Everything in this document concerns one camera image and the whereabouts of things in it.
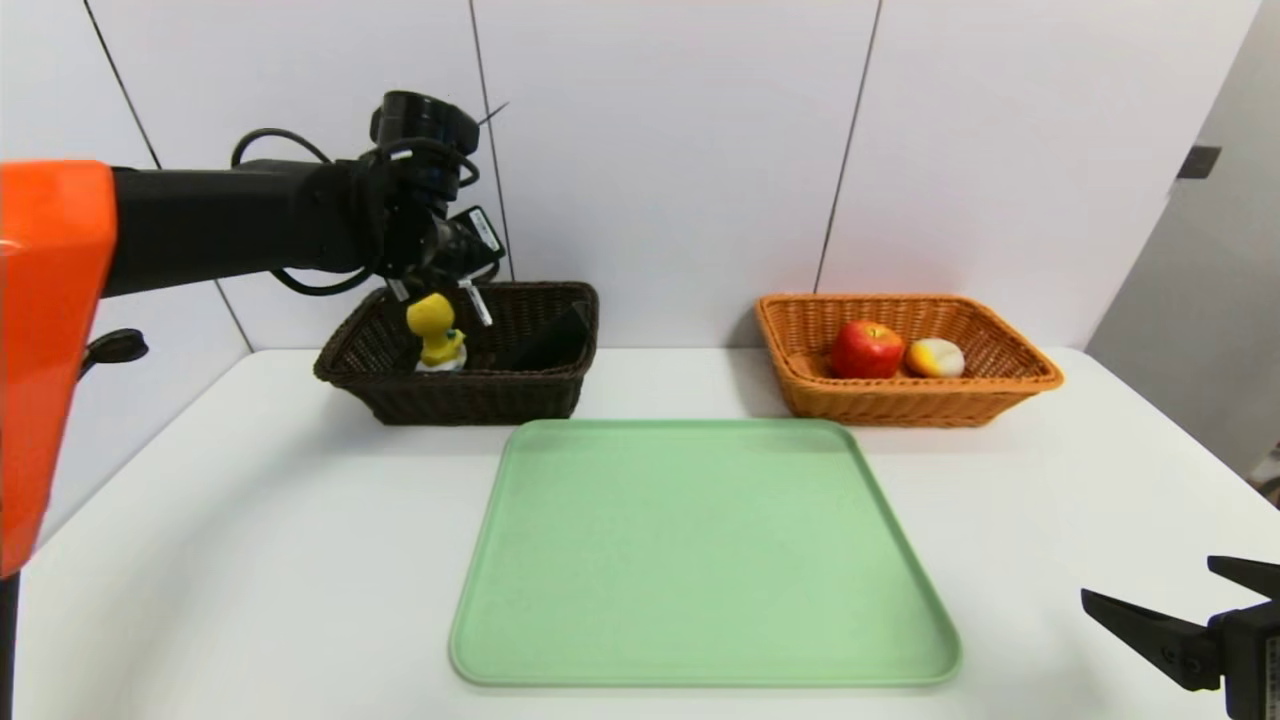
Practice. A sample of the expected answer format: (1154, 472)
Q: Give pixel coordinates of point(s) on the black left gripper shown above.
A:
(481, 237)

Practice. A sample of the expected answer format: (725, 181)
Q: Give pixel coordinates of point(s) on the yellow duck toy car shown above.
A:
(437, 335)

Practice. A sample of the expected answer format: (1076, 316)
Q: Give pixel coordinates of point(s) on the small dark square plate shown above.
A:
(1199, 163)

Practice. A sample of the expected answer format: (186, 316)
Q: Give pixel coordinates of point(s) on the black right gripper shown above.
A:
(1250, 640)

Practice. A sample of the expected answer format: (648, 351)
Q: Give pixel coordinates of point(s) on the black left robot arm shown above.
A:
(200, 225)

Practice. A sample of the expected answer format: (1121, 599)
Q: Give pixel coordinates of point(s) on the red apple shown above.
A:
(865, 350)

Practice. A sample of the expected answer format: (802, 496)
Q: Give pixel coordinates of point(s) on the light green plastic tray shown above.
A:
(700, 550)

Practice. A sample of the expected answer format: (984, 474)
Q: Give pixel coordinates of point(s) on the white orange toy bun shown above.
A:
(935, 358)

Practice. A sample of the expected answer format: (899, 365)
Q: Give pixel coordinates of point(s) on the orange wicker basket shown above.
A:
(900, 405)

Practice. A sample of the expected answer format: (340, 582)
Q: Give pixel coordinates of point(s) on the grey partition panel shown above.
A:
(1200, 300)

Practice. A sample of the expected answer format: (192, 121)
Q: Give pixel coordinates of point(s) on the black glasses case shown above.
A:
(550, 345)

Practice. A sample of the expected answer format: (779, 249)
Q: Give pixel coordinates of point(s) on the dark brown wicker basket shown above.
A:
(450, 400)

